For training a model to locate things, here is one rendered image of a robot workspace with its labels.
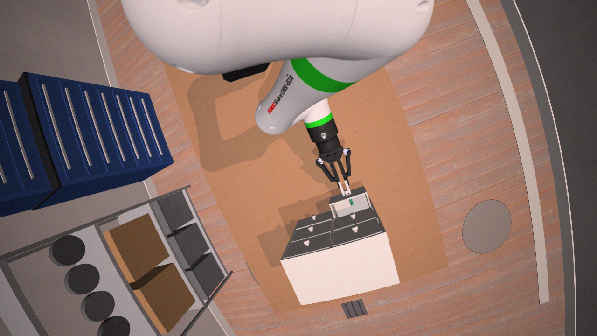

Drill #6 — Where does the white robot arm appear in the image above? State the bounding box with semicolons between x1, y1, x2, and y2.
121;0;434;143

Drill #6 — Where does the white chest of drawers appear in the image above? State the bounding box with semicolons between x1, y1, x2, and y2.
280;198;400;305

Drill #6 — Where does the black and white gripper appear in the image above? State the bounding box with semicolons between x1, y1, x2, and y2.
316;135;351;196

